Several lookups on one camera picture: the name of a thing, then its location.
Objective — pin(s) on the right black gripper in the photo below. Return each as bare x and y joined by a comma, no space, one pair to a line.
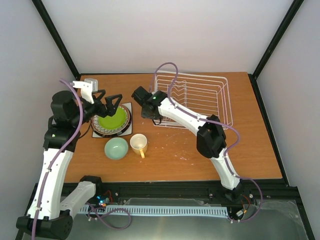
143,112

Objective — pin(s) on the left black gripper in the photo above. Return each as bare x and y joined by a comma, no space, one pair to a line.
110,110

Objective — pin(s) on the green plate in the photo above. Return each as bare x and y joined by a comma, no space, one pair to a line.
115,121

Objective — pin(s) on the yellow mug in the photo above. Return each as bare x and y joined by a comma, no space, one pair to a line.
139,144

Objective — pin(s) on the mint green bowl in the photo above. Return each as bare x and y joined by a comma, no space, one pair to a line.
116,148

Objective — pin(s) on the white wire dish rack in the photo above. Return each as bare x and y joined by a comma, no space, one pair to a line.
204,94

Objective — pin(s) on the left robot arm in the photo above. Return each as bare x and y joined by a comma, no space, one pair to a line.
48,215

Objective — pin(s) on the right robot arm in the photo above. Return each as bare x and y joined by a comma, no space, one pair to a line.
209,132

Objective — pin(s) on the patterned round plate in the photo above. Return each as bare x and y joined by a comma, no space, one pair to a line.
97,127

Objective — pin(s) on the white square plate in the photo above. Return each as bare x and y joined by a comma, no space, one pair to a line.
129,120

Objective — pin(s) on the small circuit board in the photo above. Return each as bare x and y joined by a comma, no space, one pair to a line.
105,199

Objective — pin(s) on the metal base sheet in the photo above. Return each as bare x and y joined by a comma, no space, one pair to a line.
264,220

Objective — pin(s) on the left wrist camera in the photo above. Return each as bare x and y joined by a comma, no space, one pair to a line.
87,88

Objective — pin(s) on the left black frame post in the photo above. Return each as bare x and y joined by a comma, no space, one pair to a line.
43,13

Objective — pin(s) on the black frame post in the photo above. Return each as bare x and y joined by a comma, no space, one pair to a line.
282,28
43,13

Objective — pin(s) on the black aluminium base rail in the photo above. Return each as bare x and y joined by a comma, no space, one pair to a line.
210,192

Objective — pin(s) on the blue slotted cable duct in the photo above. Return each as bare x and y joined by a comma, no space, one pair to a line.
164,211

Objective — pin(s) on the right black frame post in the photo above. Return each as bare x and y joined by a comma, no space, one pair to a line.
282,28

